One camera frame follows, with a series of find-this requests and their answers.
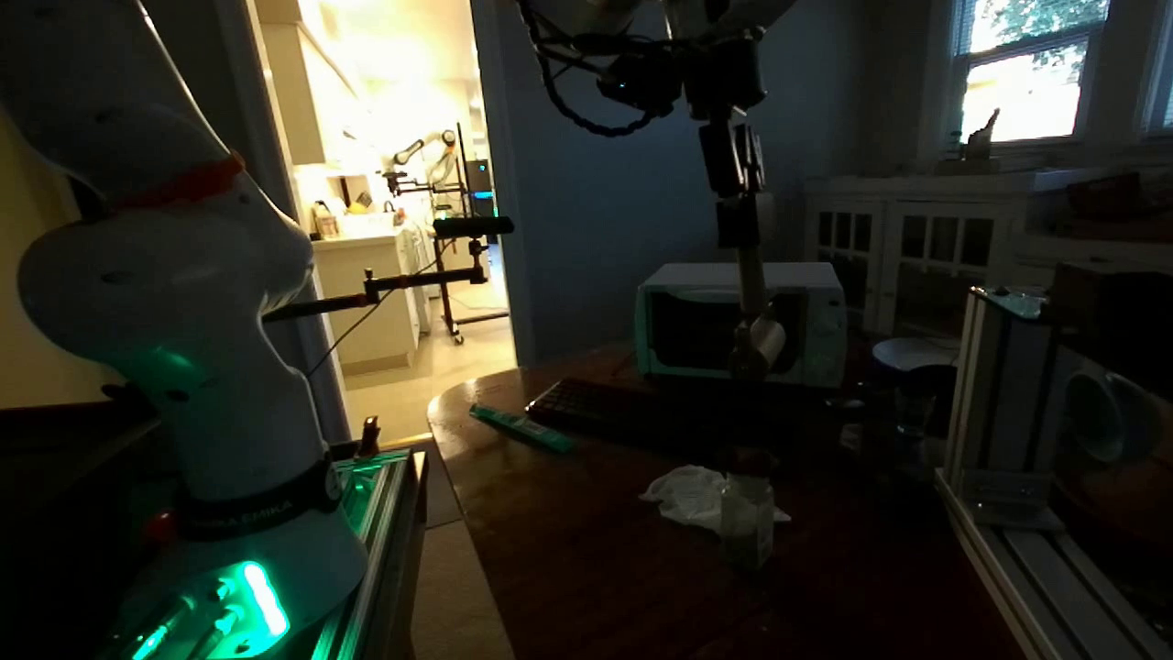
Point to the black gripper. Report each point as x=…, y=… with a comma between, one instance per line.
x=723, y=82

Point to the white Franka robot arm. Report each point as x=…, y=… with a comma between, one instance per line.
x=185, y=306

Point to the aluminium robot base rails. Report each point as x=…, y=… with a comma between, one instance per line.
x=387, y=551

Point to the white cabinet with glass doors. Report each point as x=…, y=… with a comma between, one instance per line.
x=856, y=202

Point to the white toaster oven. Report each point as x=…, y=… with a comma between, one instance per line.
x=666, y=280

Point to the white round plate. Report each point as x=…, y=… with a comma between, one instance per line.
x=915, y=353

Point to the bright window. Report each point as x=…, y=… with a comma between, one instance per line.
x=1028, y=74

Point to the crumpled white tissue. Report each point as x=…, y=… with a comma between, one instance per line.
x=684, y=498

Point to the green ruler strip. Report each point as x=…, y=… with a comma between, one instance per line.
x=524, y=430

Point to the white kitchen counter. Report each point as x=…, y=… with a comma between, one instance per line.
x=366, y=295

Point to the white mug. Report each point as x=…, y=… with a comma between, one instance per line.
x=1105, y=416

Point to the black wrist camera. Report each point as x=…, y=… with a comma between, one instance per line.
x=641, y=82

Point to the black stereo camera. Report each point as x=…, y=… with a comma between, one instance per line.
x=475, y=229

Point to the aluminium extrusion frame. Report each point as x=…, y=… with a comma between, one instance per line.
x=1000, y=391

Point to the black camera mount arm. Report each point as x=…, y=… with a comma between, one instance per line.
x=405, y=285

